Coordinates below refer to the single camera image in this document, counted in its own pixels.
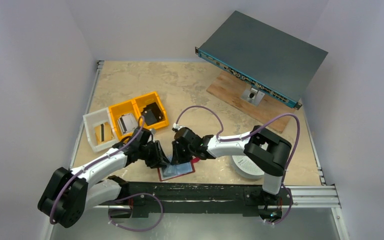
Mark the black square part in bin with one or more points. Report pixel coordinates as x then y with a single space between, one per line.
152 114

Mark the red leather card holder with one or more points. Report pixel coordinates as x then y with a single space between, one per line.
168 172

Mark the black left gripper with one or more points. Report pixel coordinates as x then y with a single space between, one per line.
159 159

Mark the gold card with black stripe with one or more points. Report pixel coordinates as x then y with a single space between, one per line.
103 133

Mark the yellow double compartment bin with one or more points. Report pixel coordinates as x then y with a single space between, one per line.
136 106

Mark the white plastic bin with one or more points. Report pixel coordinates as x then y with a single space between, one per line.
92 119

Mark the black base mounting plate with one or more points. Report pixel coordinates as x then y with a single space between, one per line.
143 198

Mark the white filament spool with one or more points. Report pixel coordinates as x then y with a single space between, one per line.
246 168

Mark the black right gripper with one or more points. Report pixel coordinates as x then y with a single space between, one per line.
180 147

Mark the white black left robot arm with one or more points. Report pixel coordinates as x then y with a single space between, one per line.
70 192

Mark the white VIP credit card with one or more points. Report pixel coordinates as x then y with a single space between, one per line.
130 122

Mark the wooden board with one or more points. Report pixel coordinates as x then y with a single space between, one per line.
229 89

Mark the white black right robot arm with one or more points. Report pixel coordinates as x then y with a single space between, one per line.
269 151

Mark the grey blue network switch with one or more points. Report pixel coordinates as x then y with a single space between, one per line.
270 60

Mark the grey metal bracket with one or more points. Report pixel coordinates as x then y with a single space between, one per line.
252 96

